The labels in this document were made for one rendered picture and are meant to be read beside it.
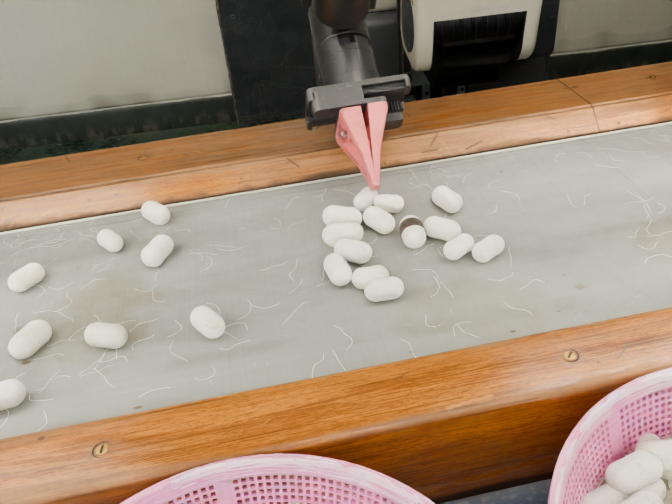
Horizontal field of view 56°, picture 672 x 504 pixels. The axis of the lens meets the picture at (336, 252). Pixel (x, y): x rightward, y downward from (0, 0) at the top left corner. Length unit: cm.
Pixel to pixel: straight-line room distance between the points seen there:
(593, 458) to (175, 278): 36
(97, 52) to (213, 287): 222
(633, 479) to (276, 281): 31
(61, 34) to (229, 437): 243
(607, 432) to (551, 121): 43
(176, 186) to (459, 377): 39
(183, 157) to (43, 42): 207
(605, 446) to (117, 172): 54
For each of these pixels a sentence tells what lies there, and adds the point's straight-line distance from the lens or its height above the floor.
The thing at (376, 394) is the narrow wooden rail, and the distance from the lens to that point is 41.
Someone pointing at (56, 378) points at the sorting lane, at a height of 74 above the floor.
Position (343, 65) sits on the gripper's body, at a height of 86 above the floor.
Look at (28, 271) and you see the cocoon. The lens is 62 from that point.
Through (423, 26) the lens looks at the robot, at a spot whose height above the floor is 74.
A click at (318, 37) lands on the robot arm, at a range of 68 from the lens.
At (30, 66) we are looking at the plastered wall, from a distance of 282.
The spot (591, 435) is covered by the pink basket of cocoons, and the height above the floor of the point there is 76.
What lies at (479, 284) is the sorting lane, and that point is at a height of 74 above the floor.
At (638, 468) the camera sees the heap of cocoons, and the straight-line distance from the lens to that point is 42.
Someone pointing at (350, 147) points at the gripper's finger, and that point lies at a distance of 65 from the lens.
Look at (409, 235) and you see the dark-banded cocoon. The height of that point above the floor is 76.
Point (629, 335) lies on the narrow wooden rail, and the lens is 47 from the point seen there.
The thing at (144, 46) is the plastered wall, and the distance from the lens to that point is 269.
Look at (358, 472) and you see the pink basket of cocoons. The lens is 37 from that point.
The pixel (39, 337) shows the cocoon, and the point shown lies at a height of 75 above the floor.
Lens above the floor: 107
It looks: 36 degrees down
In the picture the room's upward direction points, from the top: 6 degrees counter-clockwise
